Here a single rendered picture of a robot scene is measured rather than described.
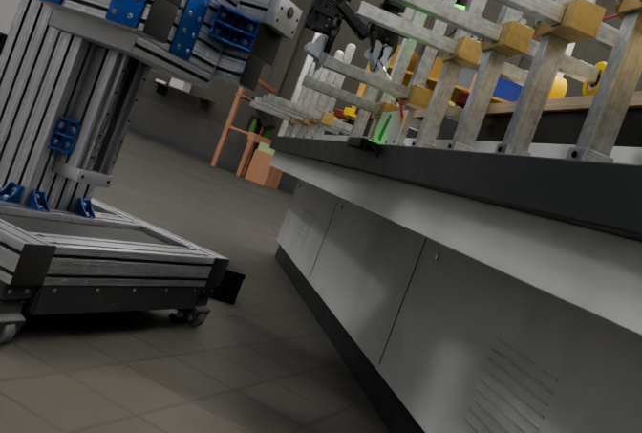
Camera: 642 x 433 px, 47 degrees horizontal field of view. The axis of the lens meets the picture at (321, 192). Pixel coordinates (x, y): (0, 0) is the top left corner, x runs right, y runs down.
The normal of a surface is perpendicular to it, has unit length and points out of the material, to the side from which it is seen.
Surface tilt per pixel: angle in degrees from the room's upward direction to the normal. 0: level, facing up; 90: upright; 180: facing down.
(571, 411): 90
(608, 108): 90
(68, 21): 90
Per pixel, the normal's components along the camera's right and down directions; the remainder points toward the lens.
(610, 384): -0.92, -0.34
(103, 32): -0.37, -0.12
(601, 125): 0.17, 0.08
